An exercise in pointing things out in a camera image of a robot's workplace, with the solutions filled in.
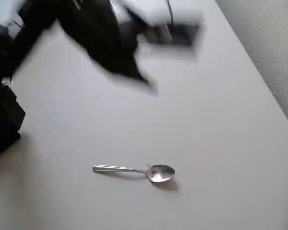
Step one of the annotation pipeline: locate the black cable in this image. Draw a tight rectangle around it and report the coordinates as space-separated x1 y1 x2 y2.
167 0 175 27

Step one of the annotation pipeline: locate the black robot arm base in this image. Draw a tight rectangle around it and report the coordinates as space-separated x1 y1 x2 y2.
0 82 26 157

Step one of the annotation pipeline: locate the white box with dark panel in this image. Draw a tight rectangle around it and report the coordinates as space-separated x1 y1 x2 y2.
110 0 205 62

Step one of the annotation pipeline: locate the silver metal spoon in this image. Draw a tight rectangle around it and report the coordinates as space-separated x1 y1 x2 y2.
92 164 176 184

